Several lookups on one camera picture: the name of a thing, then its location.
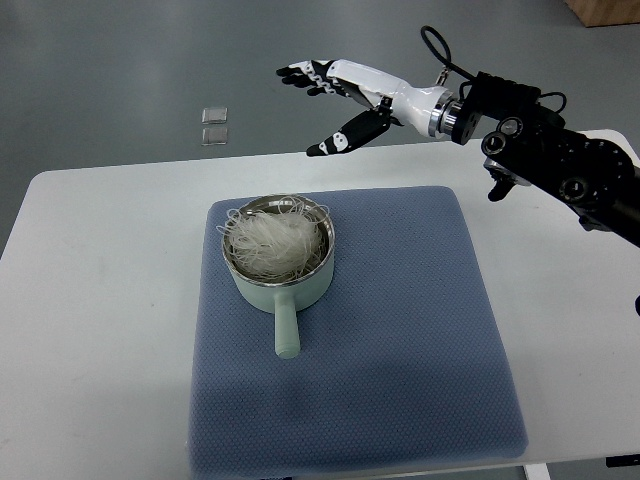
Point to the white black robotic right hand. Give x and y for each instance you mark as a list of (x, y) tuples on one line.
[(386, 99)]

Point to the black table edge bracket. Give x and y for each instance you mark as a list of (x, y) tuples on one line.
[(623, 461)]

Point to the blue textured mat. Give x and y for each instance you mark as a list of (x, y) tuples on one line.
[(401, 361)]

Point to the mint green steel pot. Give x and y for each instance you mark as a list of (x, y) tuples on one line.
[(285, 300)]

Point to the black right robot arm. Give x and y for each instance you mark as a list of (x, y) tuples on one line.
[(594, 177)]

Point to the white vermicelli bundle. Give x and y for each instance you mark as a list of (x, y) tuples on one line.
[(276, 244)]

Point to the upper floor metal plate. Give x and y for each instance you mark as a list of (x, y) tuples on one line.
[(214, 115)]

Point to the white table leg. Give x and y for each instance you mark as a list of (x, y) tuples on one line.
[(538, 471)]

